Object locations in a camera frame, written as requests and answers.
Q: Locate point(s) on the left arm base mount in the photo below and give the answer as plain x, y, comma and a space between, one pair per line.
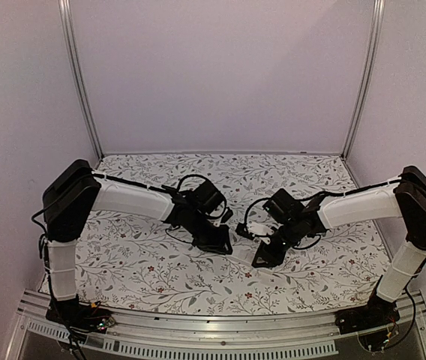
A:
79, 317

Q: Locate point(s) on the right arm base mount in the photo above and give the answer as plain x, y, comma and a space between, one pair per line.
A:
376, 312

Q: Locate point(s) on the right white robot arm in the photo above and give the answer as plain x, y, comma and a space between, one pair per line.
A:
402, 197

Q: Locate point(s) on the front aluminium rail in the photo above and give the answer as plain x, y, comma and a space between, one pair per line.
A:
144, 335

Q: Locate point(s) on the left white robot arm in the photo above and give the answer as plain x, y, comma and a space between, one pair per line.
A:
79, 190

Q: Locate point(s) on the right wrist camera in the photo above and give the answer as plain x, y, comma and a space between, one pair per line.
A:
251, 230

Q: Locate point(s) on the right aluminium frame post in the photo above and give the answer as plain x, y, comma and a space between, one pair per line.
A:
366, 76

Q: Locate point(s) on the white remote control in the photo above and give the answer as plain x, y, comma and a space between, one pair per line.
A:
246, 256

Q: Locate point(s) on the aluminium frame post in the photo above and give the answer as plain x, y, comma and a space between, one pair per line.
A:
366, 76
67, 24

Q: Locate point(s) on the left aluminium frame post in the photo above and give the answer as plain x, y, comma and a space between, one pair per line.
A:
67, 24

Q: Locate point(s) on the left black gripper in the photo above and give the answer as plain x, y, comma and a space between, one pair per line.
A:
219, 246

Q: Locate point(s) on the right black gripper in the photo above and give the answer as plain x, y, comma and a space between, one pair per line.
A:
275, 244

